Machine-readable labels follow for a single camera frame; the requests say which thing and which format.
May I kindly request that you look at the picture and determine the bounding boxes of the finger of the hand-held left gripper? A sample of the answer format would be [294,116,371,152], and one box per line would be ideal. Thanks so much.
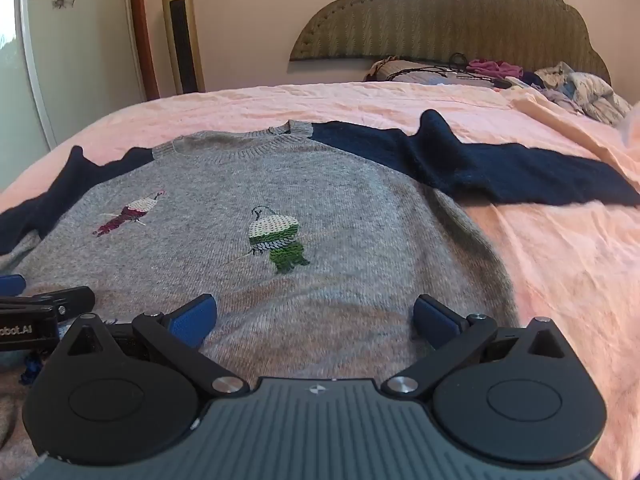
[0,274,27,297]
[0,286,96,322]

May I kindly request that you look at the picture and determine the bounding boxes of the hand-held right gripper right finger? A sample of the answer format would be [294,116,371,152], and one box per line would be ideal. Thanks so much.
[381,294,576,396]

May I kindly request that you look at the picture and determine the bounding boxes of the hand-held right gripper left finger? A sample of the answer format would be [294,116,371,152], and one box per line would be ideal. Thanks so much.
[65,294,250,396]

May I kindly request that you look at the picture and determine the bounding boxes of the grey sweater with navy sleeves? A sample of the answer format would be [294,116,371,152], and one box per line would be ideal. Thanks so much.
[0,108,640,480]

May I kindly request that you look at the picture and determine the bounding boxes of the pile of clothes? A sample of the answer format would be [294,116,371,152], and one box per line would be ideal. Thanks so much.
[364,55,633,127]

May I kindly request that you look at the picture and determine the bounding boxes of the pink bed sheet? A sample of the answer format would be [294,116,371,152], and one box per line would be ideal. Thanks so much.
[0,80,640,480]

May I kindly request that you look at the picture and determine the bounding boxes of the gold tower air conditioner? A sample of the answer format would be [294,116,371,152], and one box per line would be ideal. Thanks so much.
[160,0,206,95]

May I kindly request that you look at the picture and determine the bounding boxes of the olive padded headboard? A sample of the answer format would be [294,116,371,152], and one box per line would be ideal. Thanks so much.
[289,0,613,86]

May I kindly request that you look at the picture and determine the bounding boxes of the black cable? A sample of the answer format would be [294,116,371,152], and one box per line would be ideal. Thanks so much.
[385,52,506,89]

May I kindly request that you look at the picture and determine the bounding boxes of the brown wooden door frame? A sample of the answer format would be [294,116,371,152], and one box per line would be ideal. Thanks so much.
[127,0,161,102]

